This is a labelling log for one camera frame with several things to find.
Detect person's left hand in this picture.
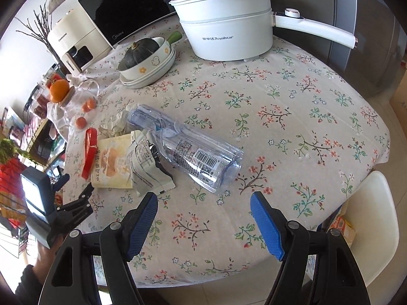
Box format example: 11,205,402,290
33,235,64,285

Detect white electric cooking pot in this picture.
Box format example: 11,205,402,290
170,0,357,61

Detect white chair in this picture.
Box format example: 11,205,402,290
345,171,399,286

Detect dried branches in vase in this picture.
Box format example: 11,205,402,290
14,0,62,65

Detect dark green pumpkin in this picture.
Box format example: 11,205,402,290
119,38,159,70

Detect small orange fruit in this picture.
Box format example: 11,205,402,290
82,103,90,113
75,116,87,129
87,98,97,110

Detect yellow bread ball bag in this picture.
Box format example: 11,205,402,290
90,134,133,189

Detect white tissue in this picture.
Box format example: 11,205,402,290
98,106,134,139

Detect cream bowl with green handle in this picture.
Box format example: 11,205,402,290
117,31,183,80

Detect clear plastic bottle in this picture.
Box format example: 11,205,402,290
128,105,243,193

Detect cream air fryer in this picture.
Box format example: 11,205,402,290
47,7,112,76

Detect grey refrigerator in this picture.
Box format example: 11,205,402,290
271,0,406,98

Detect red bag with greens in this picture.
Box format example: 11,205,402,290
1,139,29,199

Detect large orange on jar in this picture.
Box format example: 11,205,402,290
49,79,70,103

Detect floral tablecloth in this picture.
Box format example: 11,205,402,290
61,14,391,290

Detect glass jar with handle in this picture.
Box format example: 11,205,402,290
58,79,99,130

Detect white plate under bowl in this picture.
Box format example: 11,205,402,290
119,50,175,89

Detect silver wrapper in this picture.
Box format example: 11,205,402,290
126,130,176,197

